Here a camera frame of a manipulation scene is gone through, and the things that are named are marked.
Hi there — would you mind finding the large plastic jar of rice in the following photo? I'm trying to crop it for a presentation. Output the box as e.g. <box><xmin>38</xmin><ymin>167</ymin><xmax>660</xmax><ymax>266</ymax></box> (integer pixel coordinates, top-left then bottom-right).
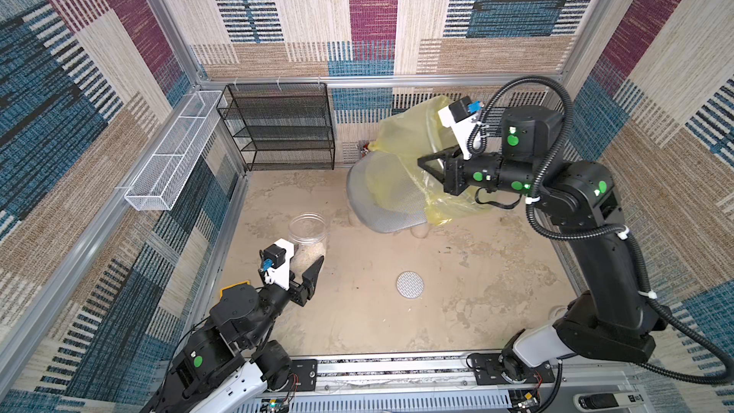
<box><xmin>289</xmin><ymin>213</ymin><xmax>328</xmax><ymax>276</ymax></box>

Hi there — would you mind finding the grey bin with yellow bag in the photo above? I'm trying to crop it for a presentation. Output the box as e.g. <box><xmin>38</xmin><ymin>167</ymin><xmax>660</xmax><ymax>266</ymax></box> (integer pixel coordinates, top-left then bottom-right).
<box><xmin>346</xmin><ymin>96</ymin><xmax>493</xmax><ymax>233</ymax></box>

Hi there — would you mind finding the patterned white jar lid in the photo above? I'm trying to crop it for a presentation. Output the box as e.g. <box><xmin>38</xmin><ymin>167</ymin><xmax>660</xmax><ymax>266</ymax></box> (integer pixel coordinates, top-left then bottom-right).
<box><xmin>396</xmin><ymin>271</ymin><xmax>424</xmax><ymax>299</ymax></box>

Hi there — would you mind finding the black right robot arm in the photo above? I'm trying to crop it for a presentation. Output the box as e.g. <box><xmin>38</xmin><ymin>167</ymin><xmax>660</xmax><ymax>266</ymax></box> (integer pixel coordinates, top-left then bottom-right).
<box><xmin>418</xmin><ymin>76</ymin><xmax>733</xmax><ymax>385</ymax></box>

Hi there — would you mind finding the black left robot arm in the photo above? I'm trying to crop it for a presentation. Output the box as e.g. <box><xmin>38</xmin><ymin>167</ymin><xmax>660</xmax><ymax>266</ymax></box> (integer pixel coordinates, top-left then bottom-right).
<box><xmin>141</xmin><ymin>256</ymin><xmax>325</xmax><ymax>412</ymax></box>

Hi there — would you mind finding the medium plastic jar with rice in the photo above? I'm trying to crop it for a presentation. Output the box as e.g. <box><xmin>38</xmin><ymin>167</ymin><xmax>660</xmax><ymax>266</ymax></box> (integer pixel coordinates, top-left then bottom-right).
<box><xmin>409</xmin><ymin>223</ymin><xmax>433</xmax><ymax>239</ymax></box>

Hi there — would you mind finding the yellow calculator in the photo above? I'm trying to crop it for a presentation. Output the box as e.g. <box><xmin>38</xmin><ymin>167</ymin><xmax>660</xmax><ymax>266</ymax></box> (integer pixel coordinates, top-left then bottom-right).
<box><xmin>219</xmin><ymin>280</ymin><xmax>251</xmax><ymax>299</ymax></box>

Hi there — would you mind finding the roll of tape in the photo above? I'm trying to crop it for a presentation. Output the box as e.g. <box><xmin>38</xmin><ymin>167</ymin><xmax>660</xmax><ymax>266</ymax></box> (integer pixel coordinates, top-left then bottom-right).
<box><xmin>549</xmin><ymin>306</ymin><xmax>568</xmax><ymax>322</ymax></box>

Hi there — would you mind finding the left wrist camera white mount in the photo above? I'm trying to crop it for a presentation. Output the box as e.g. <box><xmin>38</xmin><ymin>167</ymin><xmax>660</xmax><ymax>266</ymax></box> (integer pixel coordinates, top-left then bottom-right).
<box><xmin>259</xmin><ymin>239</ymin><xmax>296</xmax><ymax>291</ymax></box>

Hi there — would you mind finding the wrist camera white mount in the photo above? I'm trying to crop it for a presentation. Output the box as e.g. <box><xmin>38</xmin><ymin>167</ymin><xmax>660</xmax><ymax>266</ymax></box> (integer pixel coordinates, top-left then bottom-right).
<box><xmin>438</xmin><ymin>97</ymin><xmax>484</xmax><ymax>160</ymax></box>
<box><xmin>259</xmin><ymin>239</ymin><xmax>296</xmax><ymax>291</ymax></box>

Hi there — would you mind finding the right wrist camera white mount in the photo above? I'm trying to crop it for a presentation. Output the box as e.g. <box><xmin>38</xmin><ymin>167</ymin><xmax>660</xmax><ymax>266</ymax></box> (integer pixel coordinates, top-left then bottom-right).
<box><xmin>438</xmin><ymin>97</ymin><xmax>484</xmax><ymax>160</ymax></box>

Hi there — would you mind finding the black wire shelf rack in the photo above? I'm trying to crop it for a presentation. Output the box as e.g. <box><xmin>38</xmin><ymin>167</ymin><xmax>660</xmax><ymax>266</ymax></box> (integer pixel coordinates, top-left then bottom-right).
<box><xmin>218</xmin><ymin>83</ymin><xmax>336</xmax><ymax>171</ymax></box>

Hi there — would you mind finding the white mesh wall basket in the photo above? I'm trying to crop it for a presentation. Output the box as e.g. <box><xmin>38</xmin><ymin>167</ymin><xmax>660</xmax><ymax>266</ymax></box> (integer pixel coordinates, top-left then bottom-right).
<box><xmin>124</xmin><ymin>91</ymin><xmax>223</xmax><ymax>211</ymax></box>

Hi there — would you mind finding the aluminium mounting rail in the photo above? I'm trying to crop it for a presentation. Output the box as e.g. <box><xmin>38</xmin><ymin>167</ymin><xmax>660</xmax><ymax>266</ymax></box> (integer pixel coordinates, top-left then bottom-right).
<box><xmin>154</xmin><ymin>346</ymin><xmax>649</xmax><ymax>413</ymax></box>

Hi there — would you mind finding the black device on rail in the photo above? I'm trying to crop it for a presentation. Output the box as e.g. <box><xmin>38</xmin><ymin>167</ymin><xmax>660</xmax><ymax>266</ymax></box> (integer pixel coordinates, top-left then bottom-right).
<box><xmin>573</xmin><ymin>392</ymin><xmax>646</xmax><ymax>412</ymax></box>

